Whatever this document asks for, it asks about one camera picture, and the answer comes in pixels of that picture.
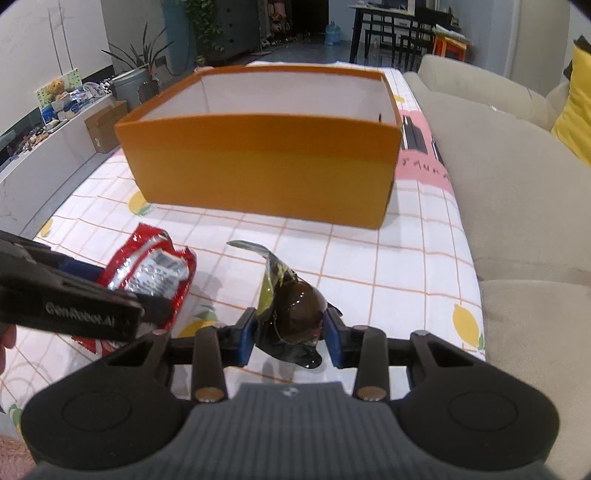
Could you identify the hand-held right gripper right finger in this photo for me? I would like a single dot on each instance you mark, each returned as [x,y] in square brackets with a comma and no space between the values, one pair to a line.
[333,339]

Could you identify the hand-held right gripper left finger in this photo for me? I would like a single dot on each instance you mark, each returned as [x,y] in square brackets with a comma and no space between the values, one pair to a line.
[247,339]

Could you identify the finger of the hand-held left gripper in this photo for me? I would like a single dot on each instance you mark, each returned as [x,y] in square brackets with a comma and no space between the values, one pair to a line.
[157,314]
[78,270]

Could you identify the red snack packet white label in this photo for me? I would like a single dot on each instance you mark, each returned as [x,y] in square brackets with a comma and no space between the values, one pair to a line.
[138,263]

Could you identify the dark packet with yellow print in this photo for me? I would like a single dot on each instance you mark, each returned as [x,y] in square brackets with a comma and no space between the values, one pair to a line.
[291,304]

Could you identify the orange cardboard box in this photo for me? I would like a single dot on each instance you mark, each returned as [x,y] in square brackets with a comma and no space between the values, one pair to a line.
[258,170]

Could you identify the person's left hand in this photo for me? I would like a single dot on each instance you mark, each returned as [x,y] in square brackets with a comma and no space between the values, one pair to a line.
[6,344]

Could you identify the white low console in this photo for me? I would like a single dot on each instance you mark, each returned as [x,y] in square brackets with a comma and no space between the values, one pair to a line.
[41,170]

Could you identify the brown cardboard box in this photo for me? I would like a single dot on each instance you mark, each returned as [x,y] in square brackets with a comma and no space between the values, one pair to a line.
[105,127]

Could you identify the yellow plush toy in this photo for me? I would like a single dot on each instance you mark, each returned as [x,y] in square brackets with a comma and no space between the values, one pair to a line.
[56,87]

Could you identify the grey metal bucket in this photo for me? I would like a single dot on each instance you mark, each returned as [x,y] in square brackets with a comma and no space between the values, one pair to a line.
[129,90]

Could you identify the long-leaf potted plant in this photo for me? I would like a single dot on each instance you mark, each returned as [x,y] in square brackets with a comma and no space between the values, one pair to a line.
[138,50]

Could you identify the beige sofa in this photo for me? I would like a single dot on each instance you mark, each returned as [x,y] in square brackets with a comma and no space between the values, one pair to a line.
[521,207]

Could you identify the teal column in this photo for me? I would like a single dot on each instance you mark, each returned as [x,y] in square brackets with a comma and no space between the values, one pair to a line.
[175,34]

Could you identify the green climbing plant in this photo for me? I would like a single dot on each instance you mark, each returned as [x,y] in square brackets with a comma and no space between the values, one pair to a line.
[205,25]

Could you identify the grey drawer cabinet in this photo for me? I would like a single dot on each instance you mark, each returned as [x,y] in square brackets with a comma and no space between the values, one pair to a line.
[235,25]

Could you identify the black dining chair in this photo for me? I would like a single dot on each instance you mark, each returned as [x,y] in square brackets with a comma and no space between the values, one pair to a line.
[381,39]
[415,44]

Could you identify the blue water jug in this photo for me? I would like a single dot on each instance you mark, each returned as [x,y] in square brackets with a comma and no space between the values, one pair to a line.
[333,33]

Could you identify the orange stool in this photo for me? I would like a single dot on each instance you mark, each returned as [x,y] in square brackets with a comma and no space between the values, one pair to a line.
[453,46]

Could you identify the yellow pillow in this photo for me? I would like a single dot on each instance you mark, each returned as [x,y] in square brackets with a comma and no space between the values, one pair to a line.
[577,120]

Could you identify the black dining table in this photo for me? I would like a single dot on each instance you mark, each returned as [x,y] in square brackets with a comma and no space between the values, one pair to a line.
[397,10]

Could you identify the dark pillow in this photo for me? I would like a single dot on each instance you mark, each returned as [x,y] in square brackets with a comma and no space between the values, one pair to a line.
[570,69]

